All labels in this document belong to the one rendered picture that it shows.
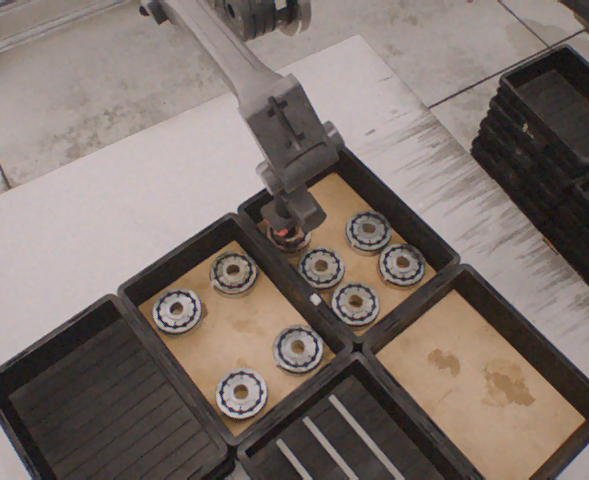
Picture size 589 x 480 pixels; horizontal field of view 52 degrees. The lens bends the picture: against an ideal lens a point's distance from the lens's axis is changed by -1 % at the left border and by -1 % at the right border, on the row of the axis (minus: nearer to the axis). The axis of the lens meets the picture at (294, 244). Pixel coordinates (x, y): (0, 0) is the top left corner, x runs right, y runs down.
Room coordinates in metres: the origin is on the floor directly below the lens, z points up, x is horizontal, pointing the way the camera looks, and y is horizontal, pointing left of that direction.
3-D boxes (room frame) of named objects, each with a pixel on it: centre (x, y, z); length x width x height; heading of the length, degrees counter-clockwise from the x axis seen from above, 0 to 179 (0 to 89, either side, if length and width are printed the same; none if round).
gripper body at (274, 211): (0.66, 0.02, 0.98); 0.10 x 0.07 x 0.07; 129
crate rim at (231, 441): (0.42, 0.12, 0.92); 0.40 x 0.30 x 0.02; 41
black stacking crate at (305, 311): (0.42, 0.12, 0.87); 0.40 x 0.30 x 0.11; 41
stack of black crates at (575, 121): (1.31, -0.87, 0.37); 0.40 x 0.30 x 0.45; 33
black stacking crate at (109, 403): (0.23, 0.35, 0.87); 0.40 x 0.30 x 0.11; 41
